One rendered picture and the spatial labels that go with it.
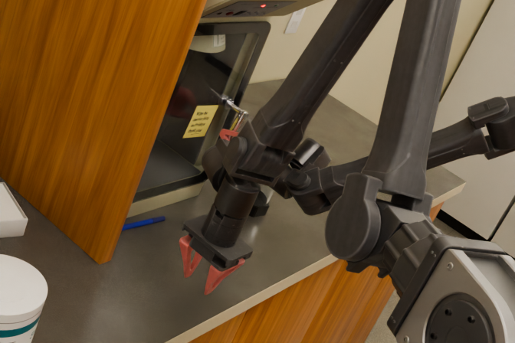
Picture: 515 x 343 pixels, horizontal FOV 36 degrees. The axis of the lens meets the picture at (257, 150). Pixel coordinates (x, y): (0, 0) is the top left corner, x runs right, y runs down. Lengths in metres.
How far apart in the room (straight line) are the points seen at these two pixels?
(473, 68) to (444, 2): 3.51
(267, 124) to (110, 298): 0.50
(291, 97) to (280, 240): 0.76
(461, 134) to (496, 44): 2.94
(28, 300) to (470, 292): 0.64
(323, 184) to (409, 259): 0.70
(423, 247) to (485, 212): 3.72
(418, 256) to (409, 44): 0.26
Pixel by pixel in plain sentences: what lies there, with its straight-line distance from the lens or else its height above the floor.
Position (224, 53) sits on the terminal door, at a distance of 1.58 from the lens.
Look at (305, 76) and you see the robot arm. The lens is 1.09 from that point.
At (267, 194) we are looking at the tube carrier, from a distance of 1.83.
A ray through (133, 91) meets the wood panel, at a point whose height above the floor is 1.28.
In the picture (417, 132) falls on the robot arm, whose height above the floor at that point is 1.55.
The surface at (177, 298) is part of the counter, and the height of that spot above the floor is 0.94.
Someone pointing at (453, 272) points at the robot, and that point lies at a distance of 0.78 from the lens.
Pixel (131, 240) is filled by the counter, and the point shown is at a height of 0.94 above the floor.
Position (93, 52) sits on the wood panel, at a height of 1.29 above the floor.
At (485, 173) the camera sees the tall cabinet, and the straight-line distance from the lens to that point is 4.50.
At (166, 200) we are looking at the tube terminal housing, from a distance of 1.75.
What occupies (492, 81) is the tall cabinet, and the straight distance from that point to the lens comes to 4.42.
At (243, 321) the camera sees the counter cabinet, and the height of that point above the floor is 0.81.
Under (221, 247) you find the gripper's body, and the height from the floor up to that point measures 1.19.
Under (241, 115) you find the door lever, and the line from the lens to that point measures 1.66.
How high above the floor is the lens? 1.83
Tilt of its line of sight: 24 degrees down
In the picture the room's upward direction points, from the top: 24 degrees clockwise
